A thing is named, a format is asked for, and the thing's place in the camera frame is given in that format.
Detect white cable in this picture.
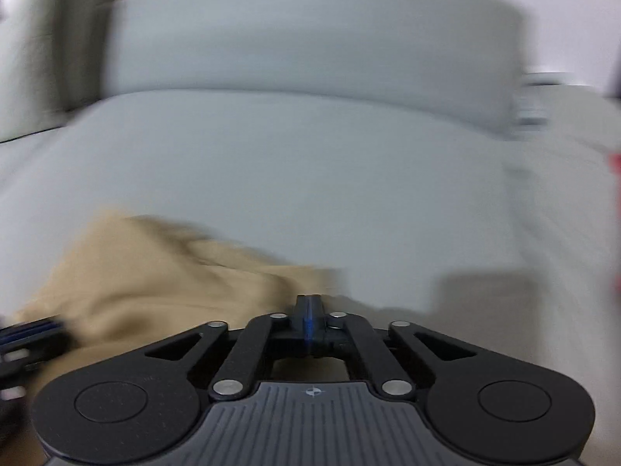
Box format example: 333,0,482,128
517,72,560,128

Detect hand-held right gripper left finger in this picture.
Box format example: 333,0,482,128
141,294,311,402

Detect grey sofa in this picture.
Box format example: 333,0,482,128
0,0,621,447

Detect dark grey cushion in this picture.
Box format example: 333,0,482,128
52,0,152,115

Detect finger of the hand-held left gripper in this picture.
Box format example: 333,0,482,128
0,342,75,380
0,318,69,349

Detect red cloth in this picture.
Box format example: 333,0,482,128
608,151,621,298

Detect khaki pants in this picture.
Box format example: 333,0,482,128
10,206,352,384

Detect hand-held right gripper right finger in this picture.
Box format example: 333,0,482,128
309,294,480,402

